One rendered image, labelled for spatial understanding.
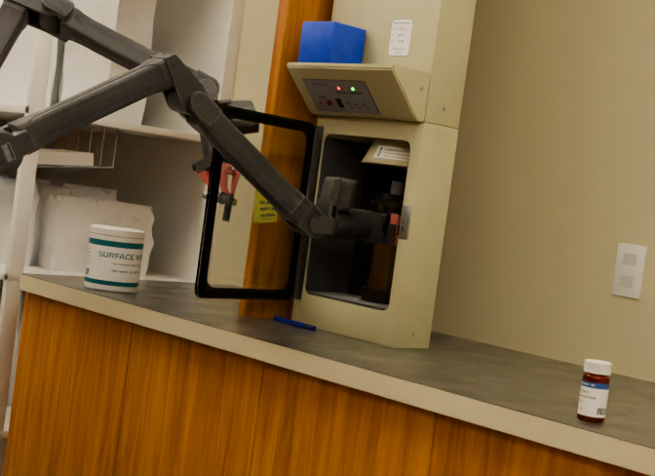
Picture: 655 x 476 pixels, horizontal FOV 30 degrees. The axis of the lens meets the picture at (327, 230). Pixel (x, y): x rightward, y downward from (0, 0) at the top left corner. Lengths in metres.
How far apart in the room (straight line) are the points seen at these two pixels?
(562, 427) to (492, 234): 1.08
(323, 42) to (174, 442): 0.90
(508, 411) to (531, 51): 1.18
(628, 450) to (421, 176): 0.89
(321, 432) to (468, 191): 0.91
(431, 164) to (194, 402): 0.70
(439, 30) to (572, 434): 0.98
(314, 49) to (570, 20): 0.62
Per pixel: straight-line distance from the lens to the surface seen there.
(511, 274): 2.86
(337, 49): 2.58
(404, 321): 2.52
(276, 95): 2.70
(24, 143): 2.17
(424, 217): 2.52
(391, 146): 2.59
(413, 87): 2.47
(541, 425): 1.91
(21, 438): 3.13
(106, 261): 2.89
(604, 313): 2.71
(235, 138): 2.36
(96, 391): 2.85
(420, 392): 2.06
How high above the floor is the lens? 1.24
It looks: 2 degrees down
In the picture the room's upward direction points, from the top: 8 degrees clockwise
